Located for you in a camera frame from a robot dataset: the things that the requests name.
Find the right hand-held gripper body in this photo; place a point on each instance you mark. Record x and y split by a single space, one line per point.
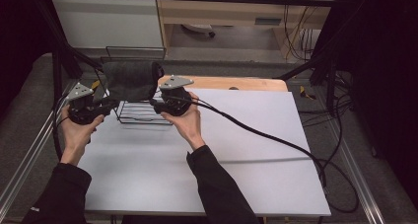
174 100

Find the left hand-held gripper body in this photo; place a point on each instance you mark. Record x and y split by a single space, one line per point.
82 110

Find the dark fleece cloth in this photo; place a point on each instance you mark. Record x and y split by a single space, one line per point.
131 79

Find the person's left hand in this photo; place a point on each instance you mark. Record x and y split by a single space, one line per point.
77 135

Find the person's right hand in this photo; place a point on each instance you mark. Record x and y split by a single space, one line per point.
187 125

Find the white cabinet panel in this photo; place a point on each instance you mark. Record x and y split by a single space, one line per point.
105 23

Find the wooden desk cabinet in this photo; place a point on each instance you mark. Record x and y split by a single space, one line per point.
230 16

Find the aluminium rail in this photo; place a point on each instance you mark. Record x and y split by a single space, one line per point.
26 161
358 178

